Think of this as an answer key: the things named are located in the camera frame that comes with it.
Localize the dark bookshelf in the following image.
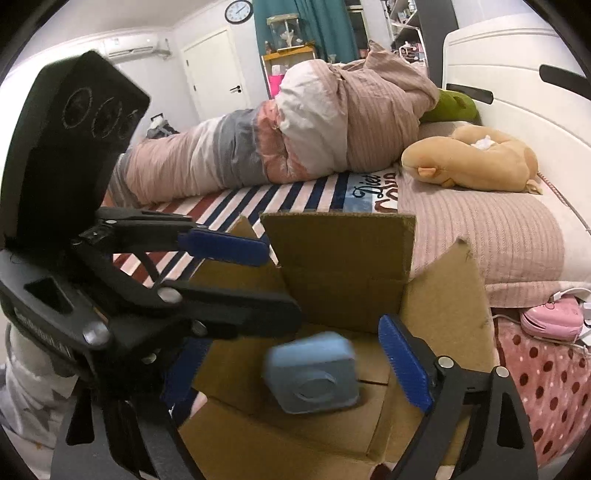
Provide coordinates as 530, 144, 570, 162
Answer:
387, 0, 458, 87

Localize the pink device with cable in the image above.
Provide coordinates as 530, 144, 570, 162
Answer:
493, 288, 590, 344

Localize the blue square speaker device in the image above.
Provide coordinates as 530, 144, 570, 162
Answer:
263, 332, 360, 415

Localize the white air conditioner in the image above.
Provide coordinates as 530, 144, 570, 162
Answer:
97, 33, 171, 61

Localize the glass display case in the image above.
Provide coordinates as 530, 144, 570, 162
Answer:
266, 13, 304, 50

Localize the round wall clock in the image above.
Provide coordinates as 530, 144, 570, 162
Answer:
224, 0, 253, 25

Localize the teal curtain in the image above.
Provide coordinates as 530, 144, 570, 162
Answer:
252, 0, 359, 63

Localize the bright pink bag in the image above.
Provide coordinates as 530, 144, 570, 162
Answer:
267, 74, 284, 98

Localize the white door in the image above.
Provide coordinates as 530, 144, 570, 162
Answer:
181, 28, 250, 120

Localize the rolled striped duvet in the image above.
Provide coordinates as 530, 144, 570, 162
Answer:
108, 43, 440, 208

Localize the striped fleece blanket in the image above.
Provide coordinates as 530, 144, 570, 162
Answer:
152, 167, 398, 240

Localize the tan plush toy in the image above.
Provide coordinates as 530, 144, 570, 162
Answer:
401, 124, 542, 194

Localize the green plush toy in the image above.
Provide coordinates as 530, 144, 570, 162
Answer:
420, 90, 478, 123

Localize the pink quilted pillow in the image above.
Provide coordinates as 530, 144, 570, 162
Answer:
396, 121, 591, 308

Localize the person's left forearm sleeve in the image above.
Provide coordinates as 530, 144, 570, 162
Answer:
1, 325, 78, 479

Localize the polka dot bed sheet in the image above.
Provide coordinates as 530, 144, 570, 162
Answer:
495, 318, 590, 467

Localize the brown cardboard box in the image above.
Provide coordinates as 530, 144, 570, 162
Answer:
180, 213, 498, 479

